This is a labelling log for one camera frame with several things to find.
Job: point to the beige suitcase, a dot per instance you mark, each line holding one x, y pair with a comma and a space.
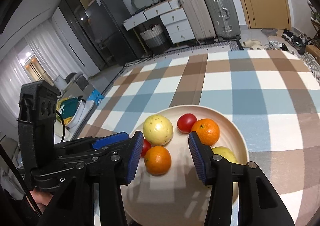
196, 13

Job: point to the white curtain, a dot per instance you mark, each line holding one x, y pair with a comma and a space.
15, 71

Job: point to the white drawer dresser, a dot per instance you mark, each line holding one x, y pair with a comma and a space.
170, 21

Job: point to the spotted yellow-green guava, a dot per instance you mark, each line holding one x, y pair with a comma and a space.
157, 129

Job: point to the stack of coloured bowls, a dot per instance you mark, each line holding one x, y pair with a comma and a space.
70, 106

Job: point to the woven laundry basket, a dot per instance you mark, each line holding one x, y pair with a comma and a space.
155, 37

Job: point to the dark glass cabinet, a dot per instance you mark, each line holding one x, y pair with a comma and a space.
75, 16

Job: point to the large orange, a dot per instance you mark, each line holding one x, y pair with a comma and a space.
206, 131

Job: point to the small cardboard box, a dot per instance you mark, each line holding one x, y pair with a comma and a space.
312, 51

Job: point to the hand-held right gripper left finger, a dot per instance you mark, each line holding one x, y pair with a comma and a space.
133, 158

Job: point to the dark grey fridge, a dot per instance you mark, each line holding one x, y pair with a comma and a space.
110, 23

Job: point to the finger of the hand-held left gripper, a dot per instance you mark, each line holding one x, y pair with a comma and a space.
87, 158
110, 140

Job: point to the pile of floor shoes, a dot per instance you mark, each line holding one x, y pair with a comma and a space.
292, 41

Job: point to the smooth yellow-green guava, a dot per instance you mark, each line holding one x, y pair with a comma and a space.
226, 154

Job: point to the grey door mat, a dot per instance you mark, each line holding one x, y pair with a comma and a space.
271, 32

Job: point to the grey trash bin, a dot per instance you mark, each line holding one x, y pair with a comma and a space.
85, 83

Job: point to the silver suitcase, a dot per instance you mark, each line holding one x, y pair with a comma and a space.
221, 13

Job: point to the small orange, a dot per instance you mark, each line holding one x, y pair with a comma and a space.
158, 160

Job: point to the blue packet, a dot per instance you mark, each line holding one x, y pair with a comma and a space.
96, 97

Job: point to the cream round plate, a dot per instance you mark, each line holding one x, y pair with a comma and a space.
180, 191

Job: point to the person's left hand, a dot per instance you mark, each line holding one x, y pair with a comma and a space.
41, 197

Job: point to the person's left forearm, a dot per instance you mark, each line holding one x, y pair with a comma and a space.
12, 211

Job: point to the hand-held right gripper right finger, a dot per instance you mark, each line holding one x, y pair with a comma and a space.
197, 158

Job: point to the checked tablecloth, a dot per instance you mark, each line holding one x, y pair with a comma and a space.
250, 91

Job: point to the red tomato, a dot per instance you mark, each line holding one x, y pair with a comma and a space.
146, 147
186, 122

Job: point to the beige slippers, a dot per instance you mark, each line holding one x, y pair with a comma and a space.
251, 43

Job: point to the wooden shoe rack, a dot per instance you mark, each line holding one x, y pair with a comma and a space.
315, 18

